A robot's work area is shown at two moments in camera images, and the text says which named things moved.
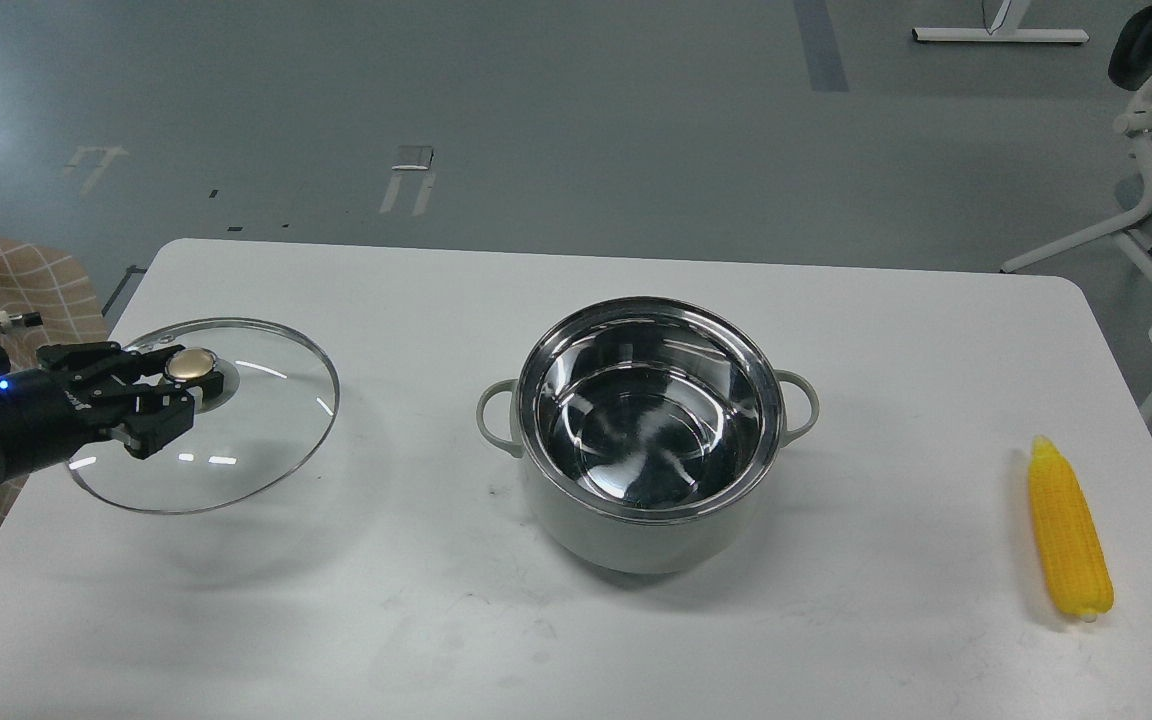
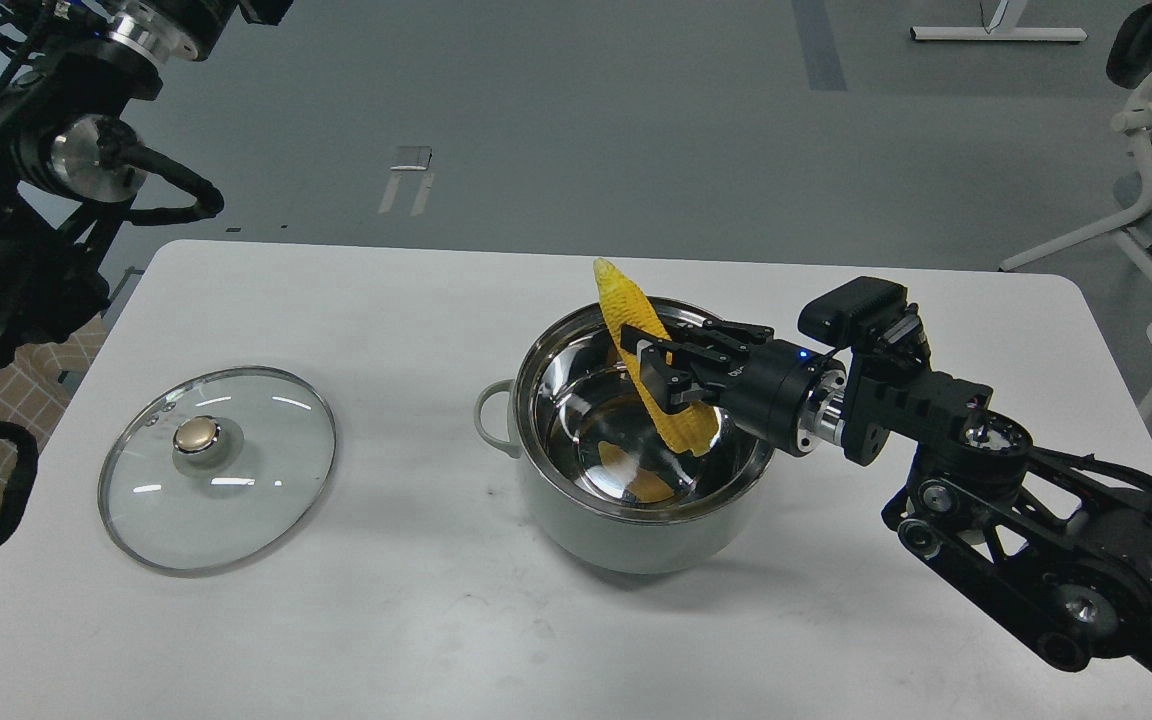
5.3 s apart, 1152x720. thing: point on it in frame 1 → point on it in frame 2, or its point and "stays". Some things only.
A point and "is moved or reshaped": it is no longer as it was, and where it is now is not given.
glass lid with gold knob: x=274 y=410 is moved or reshaped
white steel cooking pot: x=646 y=426 stays
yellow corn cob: x=1076 y=568 is moved or reshaped
